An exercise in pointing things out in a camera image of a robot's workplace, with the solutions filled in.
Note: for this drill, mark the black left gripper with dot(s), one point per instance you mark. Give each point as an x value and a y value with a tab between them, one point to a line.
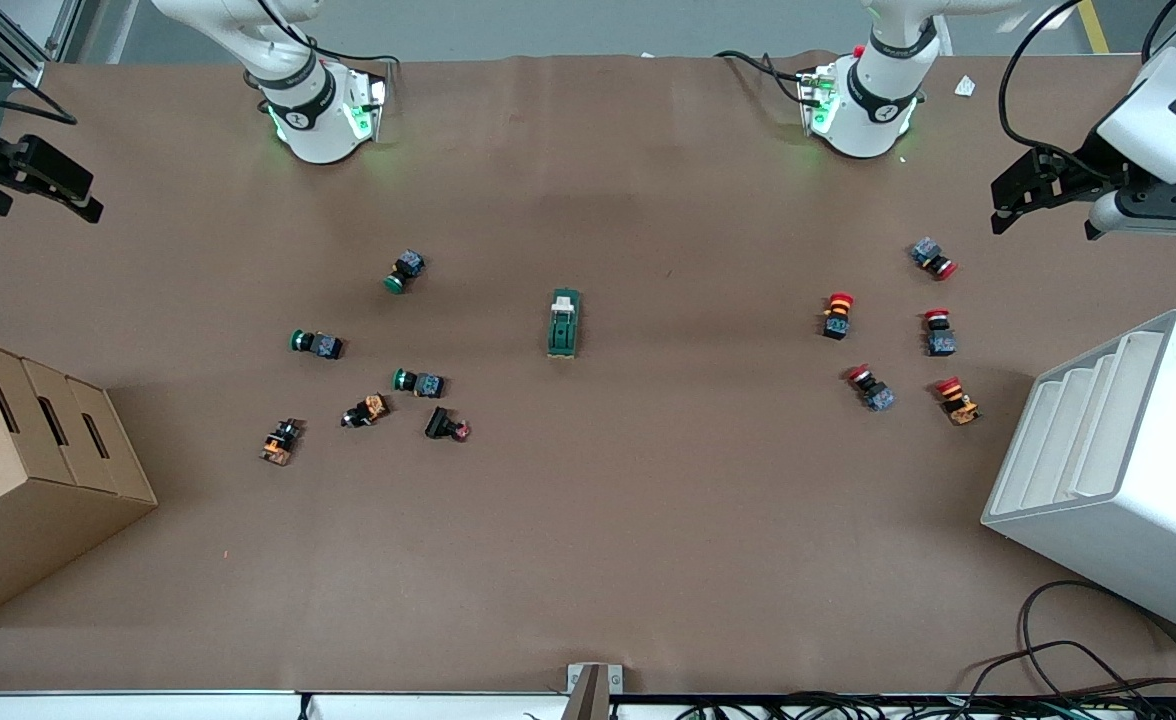
1091	164

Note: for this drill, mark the green load switch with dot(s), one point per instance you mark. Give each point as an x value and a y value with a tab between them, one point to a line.
563	330

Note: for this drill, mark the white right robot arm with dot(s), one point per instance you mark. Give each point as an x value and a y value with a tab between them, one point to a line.
310	130

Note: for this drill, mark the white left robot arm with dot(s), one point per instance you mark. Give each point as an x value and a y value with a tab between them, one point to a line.
868	110

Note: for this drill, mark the red emergency stop button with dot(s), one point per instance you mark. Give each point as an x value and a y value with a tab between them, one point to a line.
872	390
932	258
940	338

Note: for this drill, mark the small white paper tag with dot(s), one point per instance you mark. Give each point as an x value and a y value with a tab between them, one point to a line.
965	86

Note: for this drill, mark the red emergency button orange block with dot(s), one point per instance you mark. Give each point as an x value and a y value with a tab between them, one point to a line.
958	402
837	318

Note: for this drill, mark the brown cardboard box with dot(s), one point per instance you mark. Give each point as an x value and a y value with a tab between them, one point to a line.
18	500

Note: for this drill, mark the white slotted rack box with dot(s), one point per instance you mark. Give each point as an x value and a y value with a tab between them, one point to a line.
1138	500

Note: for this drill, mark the brown paper table cover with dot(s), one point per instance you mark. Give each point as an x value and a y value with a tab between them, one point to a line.
648	520

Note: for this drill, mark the green pushbutton switch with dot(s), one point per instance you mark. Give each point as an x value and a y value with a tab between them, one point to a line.
320	345
422	383
406	270

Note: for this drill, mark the black orange selector switch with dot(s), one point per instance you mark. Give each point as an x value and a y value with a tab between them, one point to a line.
366	411
281	442

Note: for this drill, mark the black red indicator switch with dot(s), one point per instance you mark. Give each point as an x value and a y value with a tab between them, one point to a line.
442	424

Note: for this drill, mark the white table edge rail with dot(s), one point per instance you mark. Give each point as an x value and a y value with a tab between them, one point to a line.
128	706

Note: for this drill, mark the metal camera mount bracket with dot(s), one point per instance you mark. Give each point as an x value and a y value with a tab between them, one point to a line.
593	690

